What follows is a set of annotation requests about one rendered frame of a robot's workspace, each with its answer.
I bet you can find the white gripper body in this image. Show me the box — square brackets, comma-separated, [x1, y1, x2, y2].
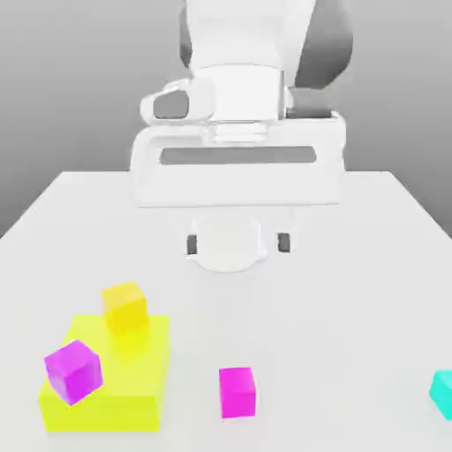
[129, 111, 348, 208]

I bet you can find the small yellow cube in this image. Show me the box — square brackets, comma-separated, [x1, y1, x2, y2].
[102, 281, 149, 337]

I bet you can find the small magenta cube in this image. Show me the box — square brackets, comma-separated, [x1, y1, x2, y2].
[218, 366, 257, 419]

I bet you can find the small purple cube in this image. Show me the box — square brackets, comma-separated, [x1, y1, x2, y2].
[43, 339, 104, 407]

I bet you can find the small cyan cube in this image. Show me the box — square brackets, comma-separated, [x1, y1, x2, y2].
[428, 369, 452, 421]

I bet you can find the large yellow box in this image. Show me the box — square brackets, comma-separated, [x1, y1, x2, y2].
[37, 313, 171, 433]

